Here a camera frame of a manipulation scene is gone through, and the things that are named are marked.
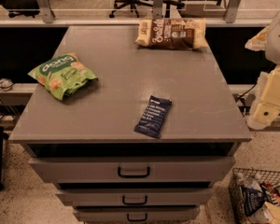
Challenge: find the green rice chip bag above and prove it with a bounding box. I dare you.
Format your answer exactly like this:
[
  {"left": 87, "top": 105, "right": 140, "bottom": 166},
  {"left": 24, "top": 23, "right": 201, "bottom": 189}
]
[{"left": 28, "top": 53, "right": 98, "bottom": 101}]

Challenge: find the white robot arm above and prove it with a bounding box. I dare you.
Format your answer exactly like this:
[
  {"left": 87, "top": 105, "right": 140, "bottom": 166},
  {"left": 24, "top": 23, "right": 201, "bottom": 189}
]
[{"left": 245, "top": 11, "right": 280, "bottom": 130}]

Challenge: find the red snack bag in basket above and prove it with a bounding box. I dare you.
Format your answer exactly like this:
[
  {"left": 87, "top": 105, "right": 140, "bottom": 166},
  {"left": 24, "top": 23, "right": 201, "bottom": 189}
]
[{"left": 260, "top": 182, "right": 280, "bottom": 207}]

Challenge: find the dark blue bag in basket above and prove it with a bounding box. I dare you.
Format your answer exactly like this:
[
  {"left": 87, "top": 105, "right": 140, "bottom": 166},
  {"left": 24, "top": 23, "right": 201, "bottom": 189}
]
[{"left": 242, "top": 188, "right": 265, "bottom": 217}]

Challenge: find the brown chip bag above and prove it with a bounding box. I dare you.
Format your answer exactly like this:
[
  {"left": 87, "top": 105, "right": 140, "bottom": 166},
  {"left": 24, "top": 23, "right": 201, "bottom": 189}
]
[{"left": 135, "top": 19, "right": 206, "bottom": 49}]

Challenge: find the top grey drawer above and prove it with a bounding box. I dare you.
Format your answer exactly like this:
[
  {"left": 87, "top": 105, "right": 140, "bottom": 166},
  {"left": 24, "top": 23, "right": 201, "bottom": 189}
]
[{"left": 29, "top": 156, "right": 235, "bottom": 183}]

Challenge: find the grey drawer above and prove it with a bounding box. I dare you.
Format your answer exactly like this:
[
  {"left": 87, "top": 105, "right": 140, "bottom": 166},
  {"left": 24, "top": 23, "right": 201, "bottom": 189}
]
[
  {"left": 73, "top": 206, "right": 200, "bottom": 222},
  {"left": 29, "top": 156, "right": 235, "bottom": 183},
  {"left": 57, "top": 188, "right": 214, "bottom": 207}
]

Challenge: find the dark blue snack bar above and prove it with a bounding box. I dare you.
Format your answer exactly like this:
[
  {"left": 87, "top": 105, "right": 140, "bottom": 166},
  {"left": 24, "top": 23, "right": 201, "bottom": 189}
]
[{"left": 134, "top": 95, "right": 172, "bottom": 138}]

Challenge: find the black office chair centre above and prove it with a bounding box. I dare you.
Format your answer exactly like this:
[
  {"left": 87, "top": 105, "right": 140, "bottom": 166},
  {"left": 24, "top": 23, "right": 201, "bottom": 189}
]
[{"left": 109, "top": 0, "right": 185, "bottom": 18}]

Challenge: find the grey drawer cabinet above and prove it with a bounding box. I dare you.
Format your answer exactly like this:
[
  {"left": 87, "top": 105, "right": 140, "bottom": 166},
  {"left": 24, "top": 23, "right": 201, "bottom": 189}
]
[{"left": 7, "top": 24, "right": 253, "bottom": 224}]

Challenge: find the bottom grey drawer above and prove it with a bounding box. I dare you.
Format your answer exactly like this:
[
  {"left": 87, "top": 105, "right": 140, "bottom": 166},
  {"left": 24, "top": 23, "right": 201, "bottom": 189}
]
[{"left": 73, "top": 206, "right": 200, "bottom": 222}]

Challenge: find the middle grey drawer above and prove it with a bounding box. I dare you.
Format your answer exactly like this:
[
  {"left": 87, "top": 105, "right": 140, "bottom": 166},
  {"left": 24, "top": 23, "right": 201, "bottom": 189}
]
[{"left": 57, "top": 188, "right": 214, "bottom": 207}]

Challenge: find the black cable right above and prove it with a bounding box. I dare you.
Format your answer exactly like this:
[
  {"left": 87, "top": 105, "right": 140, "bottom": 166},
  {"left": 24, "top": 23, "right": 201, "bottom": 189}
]
[{"left": 234, "top": 83, "right": 258, "bottom": 117}]

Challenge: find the wire basket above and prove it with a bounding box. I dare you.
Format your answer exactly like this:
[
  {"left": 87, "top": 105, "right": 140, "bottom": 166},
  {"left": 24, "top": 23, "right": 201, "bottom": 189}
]
[{"left": 229, "top": 168, "right": 280, "bottom": 224}]

